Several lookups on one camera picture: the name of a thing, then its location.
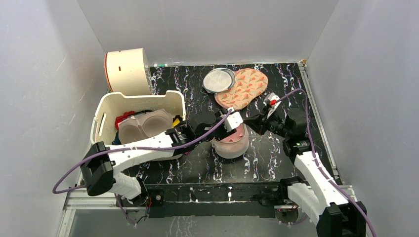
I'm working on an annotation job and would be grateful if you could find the beige bra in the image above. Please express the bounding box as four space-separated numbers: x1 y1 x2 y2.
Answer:
118 109 173 144

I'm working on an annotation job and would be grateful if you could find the pink bra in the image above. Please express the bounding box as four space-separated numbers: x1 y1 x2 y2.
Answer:
221 124 245 143

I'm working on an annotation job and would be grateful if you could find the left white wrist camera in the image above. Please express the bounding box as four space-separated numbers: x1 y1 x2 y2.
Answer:
223 107 244 132

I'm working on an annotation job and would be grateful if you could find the yellow garment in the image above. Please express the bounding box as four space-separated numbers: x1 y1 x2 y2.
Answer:
172 115 183 127

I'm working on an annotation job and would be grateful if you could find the red garment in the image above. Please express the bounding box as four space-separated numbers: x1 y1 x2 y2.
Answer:
115 111 135 130

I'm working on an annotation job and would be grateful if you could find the white mesh laundry bag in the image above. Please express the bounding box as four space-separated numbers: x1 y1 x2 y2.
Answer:
211 123 250 159

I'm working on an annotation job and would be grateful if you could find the cream cylindrical drum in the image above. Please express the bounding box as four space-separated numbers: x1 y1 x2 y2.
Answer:
104 48 153 96

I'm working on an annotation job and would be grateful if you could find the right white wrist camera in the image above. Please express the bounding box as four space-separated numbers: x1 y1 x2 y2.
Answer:
264 92 281 119

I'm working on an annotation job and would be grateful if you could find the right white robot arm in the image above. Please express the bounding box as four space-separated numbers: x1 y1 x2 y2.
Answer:
244 105 367 237

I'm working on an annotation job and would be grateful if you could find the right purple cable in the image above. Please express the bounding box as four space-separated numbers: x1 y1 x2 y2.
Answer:
273 88 377 237

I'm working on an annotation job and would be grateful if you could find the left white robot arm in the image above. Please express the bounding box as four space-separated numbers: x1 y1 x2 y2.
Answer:
80 111 243 205

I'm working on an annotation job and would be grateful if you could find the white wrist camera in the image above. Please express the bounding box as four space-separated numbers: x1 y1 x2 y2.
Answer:
264 92 281 119
223 107 244 132

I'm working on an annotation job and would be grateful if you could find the cream plastic laundry basket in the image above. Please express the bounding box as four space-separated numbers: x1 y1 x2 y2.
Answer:
90 90 186 145

